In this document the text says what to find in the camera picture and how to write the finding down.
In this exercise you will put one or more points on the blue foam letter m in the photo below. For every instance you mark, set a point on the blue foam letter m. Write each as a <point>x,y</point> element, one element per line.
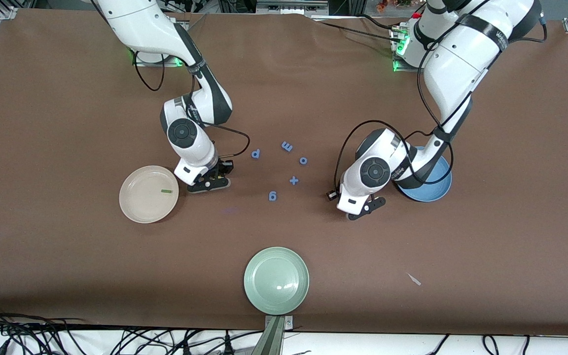
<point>287,146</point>

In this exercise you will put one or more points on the beige brown plate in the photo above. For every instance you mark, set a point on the beige brown plate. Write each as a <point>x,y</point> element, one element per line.
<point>141,202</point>

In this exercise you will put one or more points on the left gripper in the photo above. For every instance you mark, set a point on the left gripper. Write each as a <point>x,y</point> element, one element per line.
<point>330,197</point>

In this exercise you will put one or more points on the blue plate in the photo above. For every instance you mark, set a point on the blue plate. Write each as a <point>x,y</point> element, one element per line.
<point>434,190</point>

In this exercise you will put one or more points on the white tape scrap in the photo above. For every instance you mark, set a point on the white tape scrap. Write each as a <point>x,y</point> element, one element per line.
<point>414,280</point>

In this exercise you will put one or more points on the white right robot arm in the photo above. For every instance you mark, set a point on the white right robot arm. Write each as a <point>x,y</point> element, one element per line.
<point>141,24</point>

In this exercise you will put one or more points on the grey metal frame block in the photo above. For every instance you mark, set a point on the grey metal frame block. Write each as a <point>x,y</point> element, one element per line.
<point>291,7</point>

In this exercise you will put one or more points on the orange flowers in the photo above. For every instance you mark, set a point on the orange flowers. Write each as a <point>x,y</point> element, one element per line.
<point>382,5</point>

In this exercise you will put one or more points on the grey metal camera post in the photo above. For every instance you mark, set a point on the grey metal camera post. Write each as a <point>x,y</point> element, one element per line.
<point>274,340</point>

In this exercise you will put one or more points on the pale green plate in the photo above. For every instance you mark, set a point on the pale green plate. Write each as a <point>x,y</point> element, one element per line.
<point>276,281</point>

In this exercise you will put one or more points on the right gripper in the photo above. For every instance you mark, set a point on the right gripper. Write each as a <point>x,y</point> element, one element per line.
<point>223,167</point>

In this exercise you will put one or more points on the brown table cover sheet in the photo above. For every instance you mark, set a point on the brown table cover sheet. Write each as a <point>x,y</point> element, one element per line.
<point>67,246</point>

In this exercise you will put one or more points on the blue foam letter g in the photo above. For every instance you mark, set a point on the blue foam letter g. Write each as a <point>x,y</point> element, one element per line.
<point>269,195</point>

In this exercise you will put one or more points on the blue foam letter p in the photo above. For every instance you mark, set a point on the blue foam letter p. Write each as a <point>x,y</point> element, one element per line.
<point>254,156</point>

